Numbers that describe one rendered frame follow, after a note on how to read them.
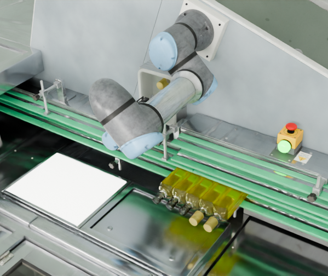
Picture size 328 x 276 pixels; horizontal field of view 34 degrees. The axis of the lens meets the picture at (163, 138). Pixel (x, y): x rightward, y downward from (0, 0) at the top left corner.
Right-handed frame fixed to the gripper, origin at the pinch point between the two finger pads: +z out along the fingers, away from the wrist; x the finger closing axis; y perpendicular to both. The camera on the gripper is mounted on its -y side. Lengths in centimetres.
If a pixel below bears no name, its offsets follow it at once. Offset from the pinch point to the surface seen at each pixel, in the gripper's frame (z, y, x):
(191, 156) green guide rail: -10.7, -12.4, -19.5
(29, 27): 22, 6, 99
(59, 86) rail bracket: -6, -3, 52
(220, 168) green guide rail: -11.2, -12.7, -32.5
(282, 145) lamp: -5, 1, -53
